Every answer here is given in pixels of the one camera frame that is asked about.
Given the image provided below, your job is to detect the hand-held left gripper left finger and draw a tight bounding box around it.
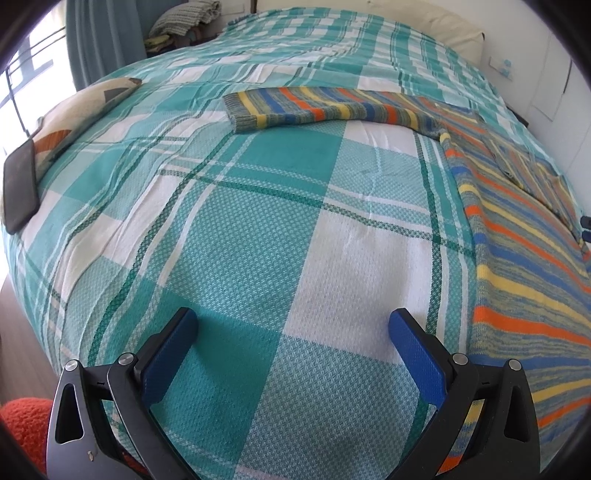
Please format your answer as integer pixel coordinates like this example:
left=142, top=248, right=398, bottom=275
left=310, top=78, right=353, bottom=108
left=46, top=307, right=199, bottom=480

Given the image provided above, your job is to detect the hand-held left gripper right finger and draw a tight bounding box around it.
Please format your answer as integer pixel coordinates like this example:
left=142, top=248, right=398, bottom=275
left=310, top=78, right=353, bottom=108
left=389, top=308, right=542, bottom=480

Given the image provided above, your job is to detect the striped knit sweater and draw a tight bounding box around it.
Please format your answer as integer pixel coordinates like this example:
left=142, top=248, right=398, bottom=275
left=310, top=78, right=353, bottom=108
left=223, top=87, right=591, bottom=480

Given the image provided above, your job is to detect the pile of folded clothes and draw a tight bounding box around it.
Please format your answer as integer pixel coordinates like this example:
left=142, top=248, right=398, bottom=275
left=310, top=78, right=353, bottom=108
left=144, top=0, right=223, bottom=52

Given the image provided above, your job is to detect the white wardrobe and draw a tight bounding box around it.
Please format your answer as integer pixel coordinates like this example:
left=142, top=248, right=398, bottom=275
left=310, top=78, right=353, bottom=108
left=526, top=18, right=591, bottom=195

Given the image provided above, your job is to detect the orange knit garment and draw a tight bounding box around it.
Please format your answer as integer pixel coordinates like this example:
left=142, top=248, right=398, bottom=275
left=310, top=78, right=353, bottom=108
left=0, top=398, right=56, bottom=480

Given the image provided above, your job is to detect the teal checked bed blanket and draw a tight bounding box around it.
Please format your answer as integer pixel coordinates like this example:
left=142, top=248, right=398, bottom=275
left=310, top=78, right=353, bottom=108
left=1, top=0, right=591, bottom=480

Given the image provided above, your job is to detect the black smartphone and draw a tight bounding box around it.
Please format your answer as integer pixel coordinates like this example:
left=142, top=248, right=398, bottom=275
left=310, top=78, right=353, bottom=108
left=2, top=138, right=39, bottom=234

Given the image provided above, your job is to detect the cream headboard cushion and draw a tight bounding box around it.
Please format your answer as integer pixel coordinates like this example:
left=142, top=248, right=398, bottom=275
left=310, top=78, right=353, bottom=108
left=367, top=0, right=486, bottom=65

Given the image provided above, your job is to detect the cream patterned cushion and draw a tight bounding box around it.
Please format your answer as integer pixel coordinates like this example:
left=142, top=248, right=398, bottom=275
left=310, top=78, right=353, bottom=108
left=28, top=78, right=143, bottom=185

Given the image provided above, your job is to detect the window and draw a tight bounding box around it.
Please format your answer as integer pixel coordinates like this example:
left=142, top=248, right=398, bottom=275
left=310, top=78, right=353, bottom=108
left=0, top=23, right=75, bottom=158

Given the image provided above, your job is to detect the teal curtain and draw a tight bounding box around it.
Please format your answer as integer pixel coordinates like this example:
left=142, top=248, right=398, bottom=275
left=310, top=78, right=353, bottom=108
left=65, top=0, right=149, bottom=93

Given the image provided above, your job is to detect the wall socket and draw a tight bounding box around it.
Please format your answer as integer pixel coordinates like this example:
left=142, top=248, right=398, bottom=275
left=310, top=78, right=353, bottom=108
left=487, top=54, right=516, bottom=78

